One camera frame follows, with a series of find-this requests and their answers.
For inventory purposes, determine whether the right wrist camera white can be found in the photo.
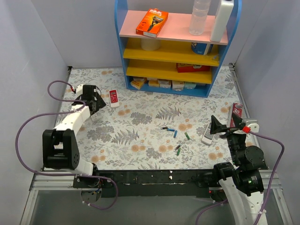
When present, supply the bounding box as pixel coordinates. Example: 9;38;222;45
241;119;260;133

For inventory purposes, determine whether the orange yellow small box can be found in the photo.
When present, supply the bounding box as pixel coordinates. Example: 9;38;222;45
130;79;147;90

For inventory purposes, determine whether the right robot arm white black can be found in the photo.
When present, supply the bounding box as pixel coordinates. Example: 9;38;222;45
210;114;268;225

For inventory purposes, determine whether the red white small remote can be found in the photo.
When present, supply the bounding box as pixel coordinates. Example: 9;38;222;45
109;90;120;108

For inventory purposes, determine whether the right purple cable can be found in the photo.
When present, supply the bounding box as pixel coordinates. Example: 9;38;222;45
195;130;285;225

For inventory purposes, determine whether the grey remote with buttons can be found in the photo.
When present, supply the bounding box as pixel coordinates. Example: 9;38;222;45
201;123;215;146

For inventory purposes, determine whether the red box on shelf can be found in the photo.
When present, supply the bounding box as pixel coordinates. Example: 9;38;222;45
176;63;210;73

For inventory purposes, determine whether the clear plastic bottle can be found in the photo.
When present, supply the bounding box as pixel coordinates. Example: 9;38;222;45
189;0;211;36

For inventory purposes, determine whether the white tall bottle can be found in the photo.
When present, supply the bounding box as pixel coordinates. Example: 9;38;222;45
210;0;234;42

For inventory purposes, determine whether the orange razor box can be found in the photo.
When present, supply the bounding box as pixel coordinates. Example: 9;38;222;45
135;8;169;38

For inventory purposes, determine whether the black base bar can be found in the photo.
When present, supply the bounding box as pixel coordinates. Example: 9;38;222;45
72;169;237;199

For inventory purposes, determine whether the yellow white small box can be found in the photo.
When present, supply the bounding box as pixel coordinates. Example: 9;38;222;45
148;80;160;88

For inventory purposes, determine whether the white red small box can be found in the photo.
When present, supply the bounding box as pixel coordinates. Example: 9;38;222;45
172;81;185;91

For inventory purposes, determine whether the white small box centre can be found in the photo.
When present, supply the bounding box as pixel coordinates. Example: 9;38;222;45
157;79;172;89

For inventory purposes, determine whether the floral table mat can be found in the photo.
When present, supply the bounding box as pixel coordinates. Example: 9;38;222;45
68;66;239;170

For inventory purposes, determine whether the teal white small box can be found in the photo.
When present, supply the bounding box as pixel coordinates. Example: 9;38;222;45
184;82;196;90

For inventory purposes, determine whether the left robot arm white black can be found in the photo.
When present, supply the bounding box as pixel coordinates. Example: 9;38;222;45
42;84;106;188

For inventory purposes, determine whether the aluminium rail frame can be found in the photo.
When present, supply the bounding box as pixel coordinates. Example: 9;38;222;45
20;62;293;225

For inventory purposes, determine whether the blue white round container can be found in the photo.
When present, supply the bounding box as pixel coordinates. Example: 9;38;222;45
191;42;213;55

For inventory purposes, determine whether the white paper roll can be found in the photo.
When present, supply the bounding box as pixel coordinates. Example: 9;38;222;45
140;38;161;51

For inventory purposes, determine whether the blue shelf unit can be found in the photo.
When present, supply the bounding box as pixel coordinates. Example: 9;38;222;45
114;0;242;98

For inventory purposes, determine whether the red toothpaste box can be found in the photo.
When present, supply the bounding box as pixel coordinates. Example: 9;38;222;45
227;103;243;128

